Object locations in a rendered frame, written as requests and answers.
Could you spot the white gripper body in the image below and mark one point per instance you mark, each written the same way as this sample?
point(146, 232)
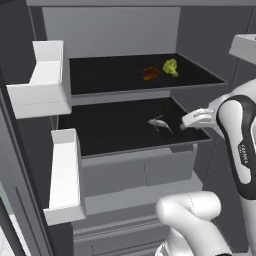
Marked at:
point(198, 119)

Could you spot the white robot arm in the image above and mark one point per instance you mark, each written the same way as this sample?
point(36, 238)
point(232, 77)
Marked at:
point(238, 133)

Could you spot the grey fish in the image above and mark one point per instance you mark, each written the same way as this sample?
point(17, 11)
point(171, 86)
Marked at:
point(160, 123)

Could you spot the grey right fridge door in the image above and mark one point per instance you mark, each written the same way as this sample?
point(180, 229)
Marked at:
point(230, 70)

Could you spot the grey fridge door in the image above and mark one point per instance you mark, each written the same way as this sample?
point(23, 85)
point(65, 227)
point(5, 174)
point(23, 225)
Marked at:
point(20, 160)
point(230, 70)

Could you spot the green broccoli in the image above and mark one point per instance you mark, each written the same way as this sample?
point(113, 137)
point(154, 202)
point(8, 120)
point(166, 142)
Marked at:
point(170, 67)

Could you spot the brown orange banana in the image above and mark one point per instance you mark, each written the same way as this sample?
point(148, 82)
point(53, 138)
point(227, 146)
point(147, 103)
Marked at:
point(151, 74)

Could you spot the black fridge shelf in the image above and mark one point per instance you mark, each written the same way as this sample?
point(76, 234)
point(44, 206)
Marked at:
point(110, 73)
point(113, 126)

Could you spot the grey fridge body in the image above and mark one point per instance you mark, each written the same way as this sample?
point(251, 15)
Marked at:
point(113, 30)

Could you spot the grey left fridge door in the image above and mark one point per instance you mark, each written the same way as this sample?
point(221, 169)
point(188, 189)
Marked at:
point(20, 160)

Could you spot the grey crisper drawer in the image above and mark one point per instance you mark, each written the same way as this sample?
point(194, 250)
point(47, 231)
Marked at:
point(113, 176)
point(168, 168)

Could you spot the white bin on right door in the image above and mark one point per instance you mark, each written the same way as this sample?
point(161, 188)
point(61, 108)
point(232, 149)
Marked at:
point(245, 48)

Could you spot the grey freezer drawer front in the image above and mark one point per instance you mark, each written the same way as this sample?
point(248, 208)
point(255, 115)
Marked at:
point(116, 233)

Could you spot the narrow white door bin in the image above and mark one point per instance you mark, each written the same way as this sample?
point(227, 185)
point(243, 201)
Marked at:
point(65, 173)

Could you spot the large white door bin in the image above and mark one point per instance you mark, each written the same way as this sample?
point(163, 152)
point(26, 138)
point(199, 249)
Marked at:
point(46, 90)

